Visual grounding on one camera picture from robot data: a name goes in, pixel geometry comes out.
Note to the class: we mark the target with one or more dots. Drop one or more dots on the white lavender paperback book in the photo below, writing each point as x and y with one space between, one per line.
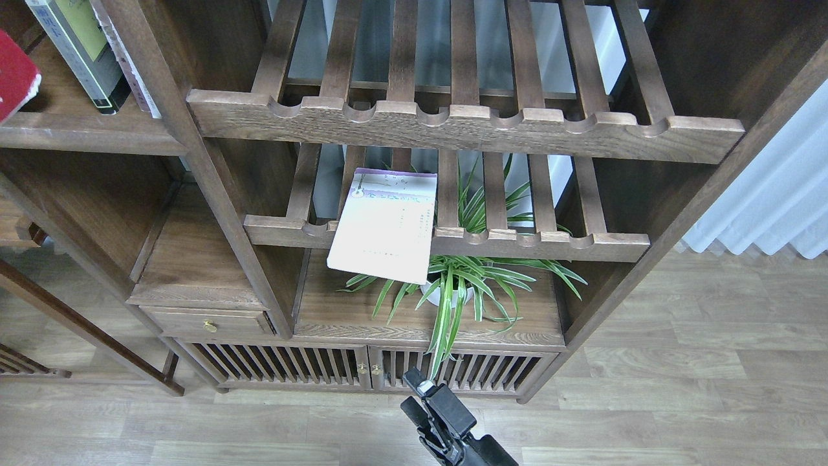
386 225

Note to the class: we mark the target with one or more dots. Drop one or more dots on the brass drawer knob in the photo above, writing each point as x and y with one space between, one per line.
210 326

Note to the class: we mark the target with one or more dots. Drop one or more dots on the white upright book spine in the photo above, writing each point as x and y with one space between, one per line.
133 77

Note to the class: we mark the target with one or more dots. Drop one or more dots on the wooden furniture frame left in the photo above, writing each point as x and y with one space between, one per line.
19 231

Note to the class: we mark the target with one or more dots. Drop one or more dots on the dark wooden bookshelf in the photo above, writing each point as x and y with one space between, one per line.
605 129

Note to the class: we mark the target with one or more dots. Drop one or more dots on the green grey black-edged book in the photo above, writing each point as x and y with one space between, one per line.
76 33

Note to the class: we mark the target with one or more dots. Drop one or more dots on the green spider plant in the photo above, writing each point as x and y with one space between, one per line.
454 280

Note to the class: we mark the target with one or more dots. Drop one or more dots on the red paperback book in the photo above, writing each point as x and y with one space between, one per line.
20 77

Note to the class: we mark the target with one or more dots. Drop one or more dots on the white pleated curtain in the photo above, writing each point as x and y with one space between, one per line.
780 200

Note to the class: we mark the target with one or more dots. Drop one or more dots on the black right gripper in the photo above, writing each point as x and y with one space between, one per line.
444 425

